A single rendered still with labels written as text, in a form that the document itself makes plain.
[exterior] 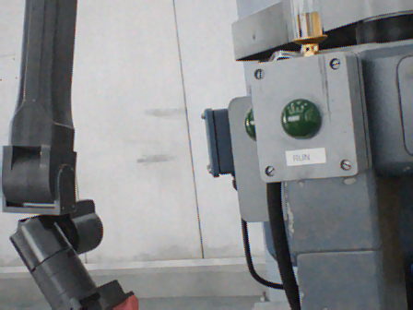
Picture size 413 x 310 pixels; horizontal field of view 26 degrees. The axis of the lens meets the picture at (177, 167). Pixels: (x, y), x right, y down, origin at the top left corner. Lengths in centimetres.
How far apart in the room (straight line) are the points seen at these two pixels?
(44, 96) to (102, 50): 575
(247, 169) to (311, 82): 50
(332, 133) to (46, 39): 46
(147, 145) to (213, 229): 79
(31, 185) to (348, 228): 43
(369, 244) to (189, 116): 576
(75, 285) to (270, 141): 41
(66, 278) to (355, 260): 40
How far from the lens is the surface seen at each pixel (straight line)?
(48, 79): 102
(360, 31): 83
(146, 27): 659
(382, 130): 70
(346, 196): 70
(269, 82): 67
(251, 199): 115
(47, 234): 102
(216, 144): 116
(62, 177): 101
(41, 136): 101
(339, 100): 65
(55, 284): 101
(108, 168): 678
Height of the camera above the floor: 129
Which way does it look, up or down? 3 degrees down
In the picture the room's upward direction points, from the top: 7 degrees counter-clockwise
